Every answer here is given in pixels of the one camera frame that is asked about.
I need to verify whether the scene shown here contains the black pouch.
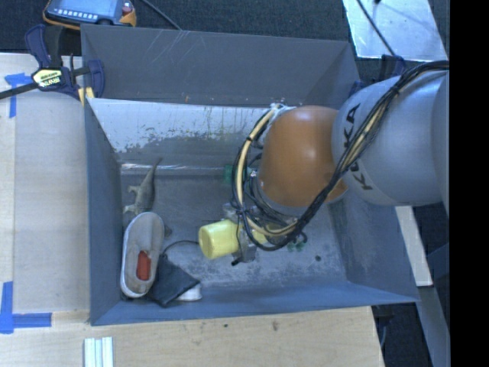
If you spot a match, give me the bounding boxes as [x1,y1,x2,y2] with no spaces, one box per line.
[146,254,202,308]

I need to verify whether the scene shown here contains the grey metal bin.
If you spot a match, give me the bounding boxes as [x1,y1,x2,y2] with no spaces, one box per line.
[79,24,422,326]

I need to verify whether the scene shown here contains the yellow plastic cup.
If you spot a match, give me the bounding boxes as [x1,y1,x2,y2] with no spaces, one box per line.
[198,219,269,261]

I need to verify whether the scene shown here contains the thin black cord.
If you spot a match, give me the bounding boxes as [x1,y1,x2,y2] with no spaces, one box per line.
[161,239,200,257]

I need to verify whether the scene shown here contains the pale wood board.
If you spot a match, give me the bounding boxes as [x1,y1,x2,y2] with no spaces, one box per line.
[12,89,92,314]

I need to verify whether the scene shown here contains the white shoe with red insole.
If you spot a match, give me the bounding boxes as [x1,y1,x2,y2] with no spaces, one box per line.
[119,211,166,299]

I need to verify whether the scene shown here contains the small white round thing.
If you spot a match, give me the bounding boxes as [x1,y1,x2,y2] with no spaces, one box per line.
[175,284,203,303]

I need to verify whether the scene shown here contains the grey-green toy lizard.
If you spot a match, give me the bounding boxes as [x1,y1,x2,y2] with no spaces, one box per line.
[122,158,164,216]

